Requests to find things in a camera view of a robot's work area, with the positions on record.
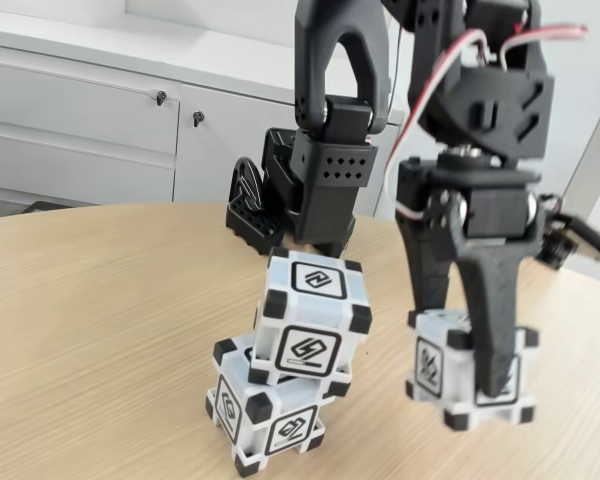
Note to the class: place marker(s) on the white cube with box symbol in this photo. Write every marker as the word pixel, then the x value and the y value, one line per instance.
pixel 230 407

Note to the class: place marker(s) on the black perforated base bracket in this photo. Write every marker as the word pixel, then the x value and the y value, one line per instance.
pixel 250 225

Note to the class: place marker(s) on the white cabinet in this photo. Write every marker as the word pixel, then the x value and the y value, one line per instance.
pixel 80 125

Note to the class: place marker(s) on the white cube with crossed symbol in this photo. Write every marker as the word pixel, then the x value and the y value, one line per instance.
pixel 430 365

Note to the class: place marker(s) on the gripper camera board with mount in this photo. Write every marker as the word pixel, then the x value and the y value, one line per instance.
pixel 580 232

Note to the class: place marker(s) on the cabinet key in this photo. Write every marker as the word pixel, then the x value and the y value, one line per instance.
pixel 159 96
pixel 197 118

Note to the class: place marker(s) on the white metal post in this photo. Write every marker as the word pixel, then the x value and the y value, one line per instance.
pixel 595 165

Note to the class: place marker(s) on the white cube with lightning symbol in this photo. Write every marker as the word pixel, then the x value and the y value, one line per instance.
pixel 310 310

